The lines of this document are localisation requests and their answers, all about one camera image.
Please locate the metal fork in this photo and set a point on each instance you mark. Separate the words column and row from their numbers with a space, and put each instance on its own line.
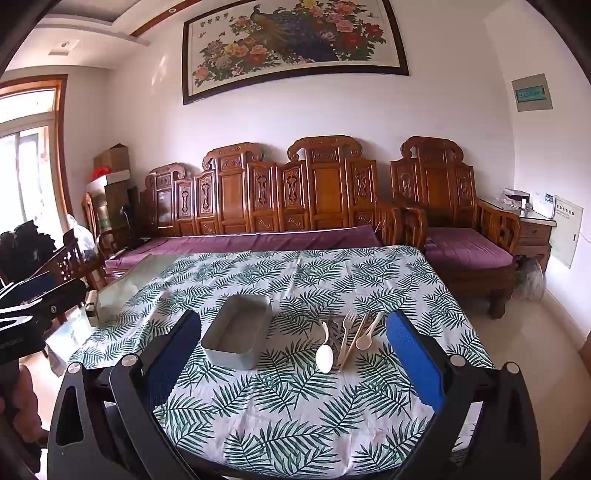
column 336, row 339

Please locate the white plastic bag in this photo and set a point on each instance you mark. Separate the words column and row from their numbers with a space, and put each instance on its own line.
column 82, row 237

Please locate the carved wooden armchair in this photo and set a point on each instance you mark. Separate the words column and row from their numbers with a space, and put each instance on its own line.
column 438, row 180

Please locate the brown cardboard box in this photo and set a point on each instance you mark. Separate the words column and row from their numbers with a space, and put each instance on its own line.
column 113, row 157

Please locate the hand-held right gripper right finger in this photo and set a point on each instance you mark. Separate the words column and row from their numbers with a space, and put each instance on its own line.
column 413, row 360

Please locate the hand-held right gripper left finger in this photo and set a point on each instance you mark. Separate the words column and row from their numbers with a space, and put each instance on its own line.
column 171, row 364

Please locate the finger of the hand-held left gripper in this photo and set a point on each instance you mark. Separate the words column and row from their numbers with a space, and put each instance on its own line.
column 60, row 302
column 30, row 284

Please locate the leaf print tablecloth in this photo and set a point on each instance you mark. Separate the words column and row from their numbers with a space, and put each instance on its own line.
column 300, row 277

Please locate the carved wooden sofa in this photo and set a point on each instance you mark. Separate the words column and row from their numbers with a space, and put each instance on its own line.
column 323, row 184

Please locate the person's left hand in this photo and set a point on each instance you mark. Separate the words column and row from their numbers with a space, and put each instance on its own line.
column 30, row 397

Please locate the cardboard boxes stack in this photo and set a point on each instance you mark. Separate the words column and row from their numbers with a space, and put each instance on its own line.
column 111, row 177

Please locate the clear plastic bag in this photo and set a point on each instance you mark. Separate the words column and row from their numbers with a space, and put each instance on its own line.
column 531, row 281

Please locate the white wall panel door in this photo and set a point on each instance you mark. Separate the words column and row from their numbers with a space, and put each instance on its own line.
column 565, row 230

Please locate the dark wooden chair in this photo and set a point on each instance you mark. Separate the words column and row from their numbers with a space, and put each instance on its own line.
column 69, row 263

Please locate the framed peacock flower painting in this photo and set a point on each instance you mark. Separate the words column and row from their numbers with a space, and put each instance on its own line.
column 295, row 41

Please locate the dark cloth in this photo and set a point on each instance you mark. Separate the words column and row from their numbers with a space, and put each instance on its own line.
column 23, row 244

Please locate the wooden framed glass door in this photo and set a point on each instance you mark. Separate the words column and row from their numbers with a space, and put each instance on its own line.
column 27, row 152

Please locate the grey metal rectangular container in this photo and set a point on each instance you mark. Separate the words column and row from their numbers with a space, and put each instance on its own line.
column 231, row 344

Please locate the white plastic fork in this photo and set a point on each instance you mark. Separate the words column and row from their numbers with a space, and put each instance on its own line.
column 349, row 321

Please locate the purple armchair cushion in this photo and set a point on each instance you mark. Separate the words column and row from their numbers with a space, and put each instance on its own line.
column 461, row 249

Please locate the purple sofa cushion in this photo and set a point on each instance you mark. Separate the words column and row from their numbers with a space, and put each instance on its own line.
column 254, row 240

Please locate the white desktop device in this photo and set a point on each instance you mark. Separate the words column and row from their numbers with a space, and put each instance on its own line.
column 544, row 203

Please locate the small lidded box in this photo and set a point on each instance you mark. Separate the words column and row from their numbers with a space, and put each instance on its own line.
column 91, row 308

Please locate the large white spoon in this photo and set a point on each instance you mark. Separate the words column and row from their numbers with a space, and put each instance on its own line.
column 324, row 357

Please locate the grey wall box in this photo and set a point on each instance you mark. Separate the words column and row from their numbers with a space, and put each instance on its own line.
column 531, row 92

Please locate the small white spoon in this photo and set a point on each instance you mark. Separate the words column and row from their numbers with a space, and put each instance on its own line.
column 363, row 342

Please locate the wooden side table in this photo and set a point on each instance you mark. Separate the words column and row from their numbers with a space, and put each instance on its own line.
column 531, row 235

